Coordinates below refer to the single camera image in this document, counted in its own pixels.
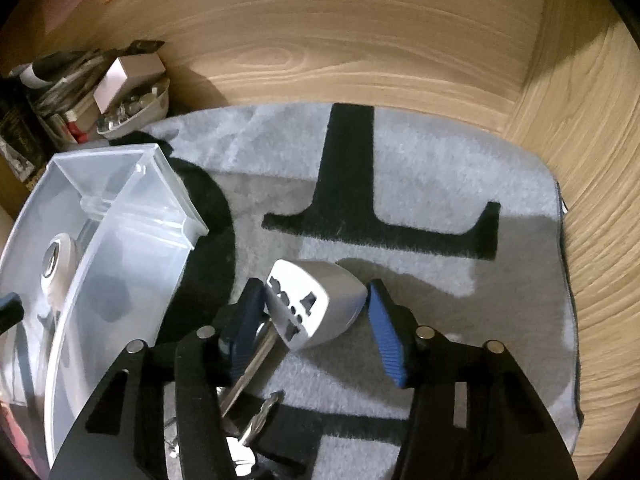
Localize small pink box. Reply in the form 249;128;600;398
93;54;166;114

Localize white tape roll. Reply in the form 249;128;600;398
38;233;80;305

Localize grey mat with black letters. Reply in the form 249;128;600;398
134;103;585;480

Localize silver keys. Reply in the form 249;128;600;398
165;321;286;478

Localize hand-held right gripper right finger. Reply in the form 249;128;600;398
367;279;581;480

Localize pink paper sheet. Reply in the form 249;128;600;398
42;0;87;36

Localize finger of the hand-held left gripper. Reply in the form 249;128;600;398
0;294;25;333

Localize clear plastic storage box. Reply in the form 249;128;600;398
0;143;210;472

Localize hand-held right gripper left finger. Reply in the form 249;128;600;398
49;277;265;480

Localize white travel plug adapter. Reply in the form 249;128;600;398
263;259;370;352

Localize pile of dark clutter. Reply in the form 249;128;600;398
0;40;166;191

